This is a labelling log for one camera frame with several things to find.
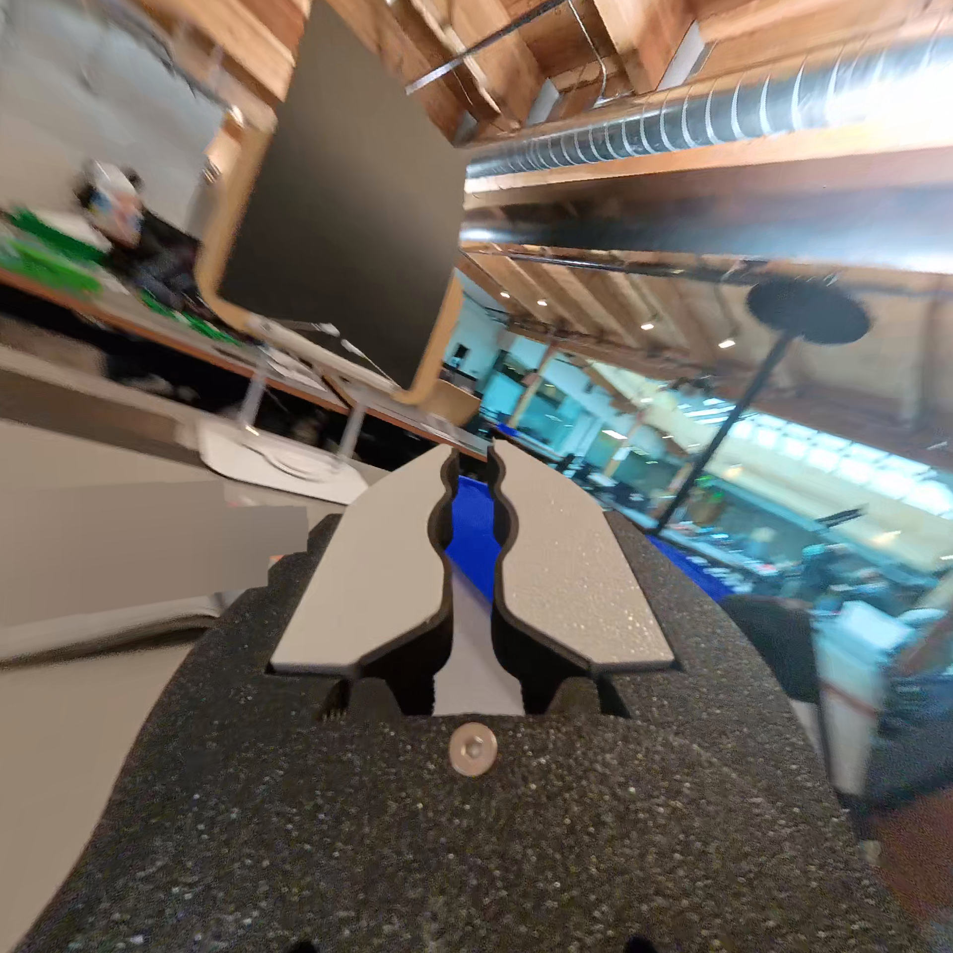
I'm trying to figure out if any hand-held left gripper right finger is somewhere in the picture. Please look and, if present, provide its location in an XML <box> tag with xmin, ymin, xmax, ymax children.
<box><xmin>487</xmin><ymin>441</ymin><xmax>677</xmax><ymax>708</ymax></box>

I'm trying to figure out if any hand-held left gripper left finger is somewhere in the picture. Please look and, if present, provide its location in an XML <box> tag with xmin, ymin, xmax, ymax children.
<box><xmin>268</xmin><ymin>445</ymin><xmax>458</xmax><ymax>712</ymax></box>

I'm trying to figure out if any grey desk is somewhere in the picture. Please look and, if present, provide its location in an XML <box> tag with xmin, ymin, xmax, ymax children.
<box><xmin>0</xmin><ymin>346</ymin><xmax>522</xmax><ymax>953</ymax></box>

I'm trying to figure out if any wood-edged background table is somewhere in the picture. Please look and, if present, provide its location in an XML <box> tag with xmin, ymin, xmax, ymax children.
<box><xmin>0</xmin><ymin>264</ymin><xmax>488</xmax><ymax>463</ymax></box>

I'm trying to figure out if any black mesh chair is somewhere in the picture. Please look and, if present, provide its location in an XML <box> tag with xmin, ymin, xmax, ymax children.
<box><xmin>726</xmin><ymin>594</ymin><xmax>823</xmax><ymax>704</ymax></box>

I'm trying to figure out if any curved plywood board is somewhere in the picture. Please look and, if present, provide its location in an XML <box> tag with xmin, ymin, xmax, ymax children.
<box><xmin>415</xmin><ymin>378</ymin><xmax>482</xmax><ymax>427</ymax></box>

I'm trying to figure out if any toy brick instruction booklet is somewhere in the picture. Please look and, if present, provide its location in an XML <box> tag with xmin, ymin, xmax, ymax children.
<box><xmin>0</xmin><ymin>588</ymin><xmax>232</xmax><ymax>667</ymax></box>

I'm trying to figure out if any green toy brick foliage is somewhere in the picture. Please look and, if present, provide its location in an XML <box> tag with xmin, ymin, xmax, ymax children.
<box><xmin>141</xmin><ymin>286</ymin><xmax>250</xmax><ymax>351</ymax></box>

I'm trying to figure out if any black pole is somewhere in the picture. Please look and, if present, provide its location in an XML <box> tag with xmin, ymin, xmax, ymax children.
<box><xmin>654</xmin><ymin>277</ymin><xmax>871</xmax><ymax>533</ymax></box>

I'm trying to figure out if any dark ceiling pipe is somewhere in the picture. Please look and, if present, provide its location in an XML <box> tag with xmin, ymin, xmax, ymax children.
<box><xmin>458</xmin><ymin>182</ymin><xmax>953</xmax><ymax>280</ymax></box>

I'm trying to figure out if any monitor with white stand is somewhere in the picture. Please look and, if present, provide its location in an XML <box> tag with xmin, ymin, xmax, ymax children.
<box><xmin>195</xmin><ymin>0</ymin><xmax>472</xmax><ymax>407</ymax></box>

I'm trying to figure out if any green box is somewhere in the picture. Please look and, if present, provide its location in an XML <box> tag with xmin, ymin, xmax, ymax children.
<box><xmin>0</xmin><ymin>208</ymin><xmax>105</xmax><ymax>295</ymax></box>

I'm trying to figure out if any large spiral metal duct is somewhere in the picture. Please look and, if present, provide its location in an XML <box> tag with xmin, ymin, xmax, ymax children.
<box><xmin>462</xmin><ymin>30</ymin><xmax>953</xmax><ymax>180</ymax></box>

